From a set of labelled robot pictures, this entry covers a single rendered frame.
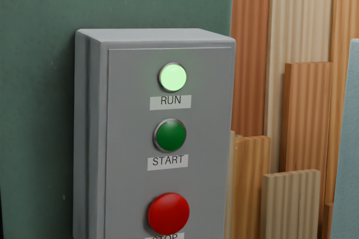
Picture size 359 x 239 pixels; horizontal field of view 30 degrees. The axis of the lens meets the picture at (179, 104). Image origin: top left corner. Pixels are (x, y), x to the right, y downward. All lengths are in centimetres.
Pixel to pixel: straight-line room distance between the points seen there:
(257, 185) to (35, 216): 156
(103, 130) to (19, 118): 7
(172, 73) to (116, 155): 7
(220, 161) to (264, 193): 152
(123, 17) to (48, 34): 6
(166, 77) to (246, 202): 161
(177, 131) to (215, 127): 3
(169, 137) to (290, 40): 171
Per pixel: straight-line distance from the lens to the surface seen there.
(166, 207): 46
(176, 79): 44
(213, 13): 52
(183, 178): 47
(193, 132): 46
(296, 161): 215
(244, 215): 204
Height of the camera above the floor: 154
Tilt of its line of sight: 13 degrees down
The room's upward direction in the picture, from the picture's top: 3 degrees clockwise
